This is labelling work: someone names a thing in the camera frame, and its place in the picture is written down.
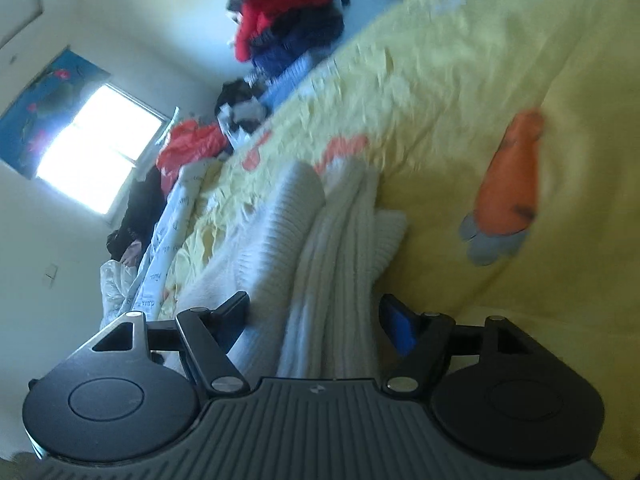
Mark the white printed blanket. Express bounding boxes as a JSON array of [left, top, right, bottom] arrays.
[[100, 158, 220, 327]]

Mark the red jacket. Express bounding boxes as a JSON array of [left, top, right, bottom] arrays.
[[234, 0, 332, 63]]

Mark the black and white garment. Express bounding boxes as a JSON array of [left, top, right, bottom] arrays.
[[215, 79, 268, 150]]

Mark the bright window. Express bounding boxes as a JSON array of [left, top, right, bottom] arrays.
[[36, 84, 167, 217]]

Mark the pile of dark clothes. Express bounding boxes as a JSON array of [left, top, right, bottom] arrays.
[[227, 0, 350, 78]]

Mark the blue floral window curtain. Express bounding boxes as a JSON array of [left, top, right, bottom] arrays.
[[1, 49, 111, 179]]

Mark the light blue knitted garment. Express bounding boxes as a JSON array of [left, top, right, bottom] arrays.
[[259, 49, 329, 113]]

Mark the yellow cartoon bed sheet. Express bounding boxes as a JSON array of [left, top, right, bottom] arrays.
[[163, 0, 639, 479]]

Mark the white knitted sweater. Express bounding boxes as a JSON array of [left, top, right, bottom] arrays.
[[176, 157, 407, 384]]

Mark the red plastic bag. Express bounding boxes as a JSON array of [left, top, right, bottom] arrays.
[[155, 119, 230, 196]]

